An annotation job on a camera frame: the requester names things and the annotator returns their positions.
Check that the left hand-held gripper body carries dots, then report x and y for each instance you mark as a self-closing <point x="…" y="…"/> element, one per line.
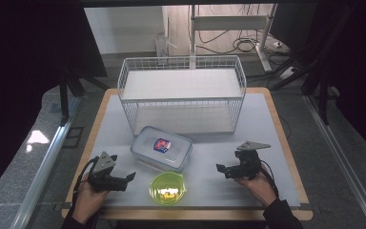
<point x="104" y="163"/>

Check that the clear rectangular food container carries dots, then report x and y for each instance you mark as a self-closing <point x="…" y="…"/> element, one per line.
<point x="146" y="149"/>

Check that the person's right hand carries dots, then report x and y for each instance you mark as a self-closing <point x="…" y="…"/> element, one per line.
<point x="262" y="189"/>

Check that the black metal stand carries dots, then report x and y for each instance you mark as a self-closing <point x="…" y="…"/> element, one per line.
<point x="65" y="95"/>
<point x="323" y="95"/>

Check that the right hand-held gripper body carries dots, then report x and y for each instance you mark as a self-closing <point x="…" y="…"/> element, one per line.
<point x="249" y="162"/>

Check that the aluminium rail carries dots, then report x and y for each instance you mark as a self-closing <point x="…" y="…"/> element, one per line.
<point x="44" y="168"/>
<point x="343" y="152"/>

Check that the white desk frame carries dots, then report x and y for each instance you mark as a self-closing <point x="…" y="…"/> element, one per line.
<point x="228" y="23"/>

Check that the person's left hand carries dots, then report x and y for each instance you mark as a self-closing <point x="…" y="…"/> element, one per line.
<point x="87" y="203"/>

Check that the white power strip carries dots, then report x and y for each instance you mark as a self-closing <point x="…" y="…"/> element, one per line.
<point x="279" y="45"/>

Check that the green round container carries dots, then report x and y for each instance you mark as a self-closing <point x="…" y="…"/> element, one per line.
<point x="167" y="183"/>

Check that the dark floor vent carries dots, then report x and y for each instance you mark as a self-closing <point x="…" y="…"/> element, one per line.
<point x="73" y="137"/>

